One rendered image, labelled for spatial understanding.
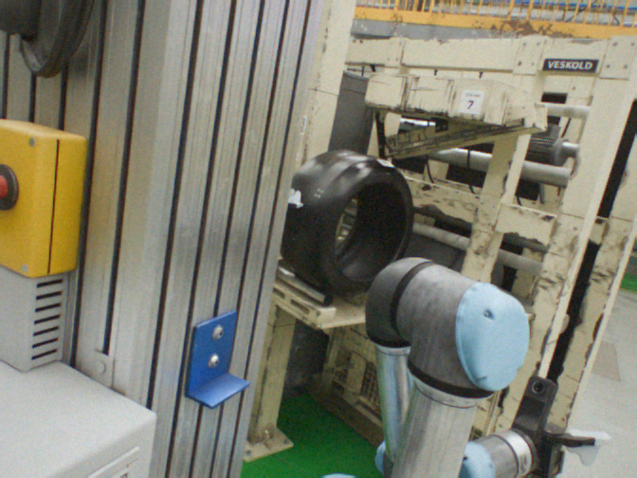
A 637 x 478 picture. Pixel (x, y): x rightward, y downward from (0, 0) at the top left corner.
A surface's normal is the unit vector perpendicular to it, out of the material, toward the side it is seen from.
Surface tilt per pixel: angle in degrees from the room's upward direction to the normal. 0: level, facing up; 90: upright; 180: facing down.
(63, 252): 90
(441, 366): 90
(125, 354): 90
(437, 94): 90
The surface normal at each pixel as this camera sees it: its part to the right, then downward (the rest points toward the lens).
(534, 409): -0.61, -0.49
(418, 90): -0.75, 0.00
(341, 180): 0.12, -0.30
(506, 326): 0.61, 0.15
